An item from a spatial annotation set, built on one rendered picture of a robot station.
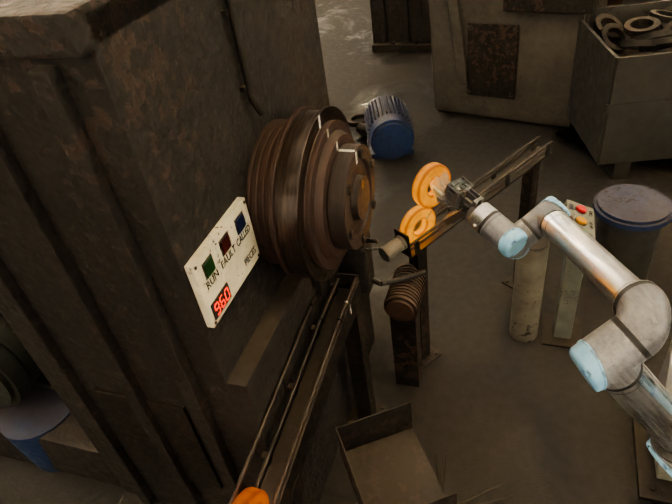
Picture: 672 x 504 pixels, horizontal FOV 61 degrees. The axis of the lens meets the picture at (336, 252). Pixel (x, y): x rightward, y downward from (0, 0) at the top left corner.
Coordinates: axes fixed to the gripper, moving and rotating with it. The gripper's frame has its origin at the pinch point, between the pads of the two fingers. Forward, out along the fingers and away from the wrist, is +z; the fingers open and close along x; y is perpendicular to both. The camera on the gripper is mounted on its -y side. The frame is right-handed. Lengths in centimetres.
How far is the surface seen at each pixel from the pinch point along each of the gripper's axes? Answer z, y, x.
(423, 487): -69, -15, 65
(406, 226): 0.6, -19.0, 7.0
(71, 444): 27, -79, 136
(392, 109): 128, -99, -111
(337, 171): -6, 34, 47
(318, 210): -11, 29, 56
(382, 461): -57, -17, 68
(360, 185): -8.3, 27.2, 40.3
